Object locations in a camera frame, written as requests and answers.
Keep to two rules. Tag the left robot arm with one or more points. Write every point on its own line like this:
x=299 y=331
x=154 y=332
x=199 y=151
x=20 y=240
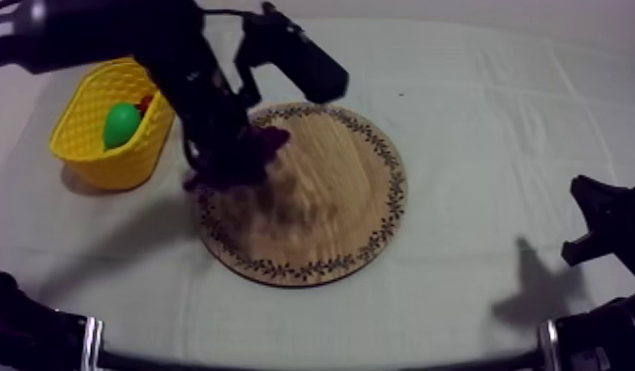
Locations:
x=90 y=31

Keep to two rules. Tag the silver metal bar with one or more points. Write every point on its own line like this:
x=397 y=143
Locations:
x=92 y=344

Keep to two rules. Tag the small red fruit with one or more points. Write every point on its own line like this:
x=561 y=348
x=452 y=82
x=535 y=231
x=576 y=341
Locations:
x=144 y=103

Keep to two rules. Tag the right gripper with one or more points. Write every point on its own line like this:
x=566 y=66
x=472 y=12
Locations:
x=620 y=222

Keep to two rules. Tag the round wooden board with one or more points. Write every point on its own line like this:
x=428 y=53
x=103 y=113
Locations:
x=338 y=207

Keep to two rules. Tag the yellow plastic basket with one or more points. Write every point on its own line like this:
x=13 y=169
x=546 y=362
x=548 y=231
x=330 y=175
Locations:
x=84 y=129

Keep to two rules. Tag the green toy pear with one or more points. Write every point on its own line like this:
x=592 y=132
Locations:
x=121 y=125

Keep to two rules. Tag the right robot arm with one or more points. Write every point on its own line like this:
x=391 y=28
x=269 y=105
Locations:
x=607 y=336

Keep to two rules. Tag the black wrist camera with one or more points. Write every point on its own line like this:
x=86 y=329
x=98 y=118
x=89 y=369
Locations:
x=297 y=59

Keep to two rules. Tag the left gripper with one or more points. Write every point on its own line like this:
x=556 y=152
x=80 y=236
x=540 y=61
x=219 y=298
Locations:
x=209 y=114

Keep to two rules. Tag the purple toy grapes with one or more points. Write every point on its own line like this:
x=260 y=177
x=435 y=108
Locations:
x=272 y=141

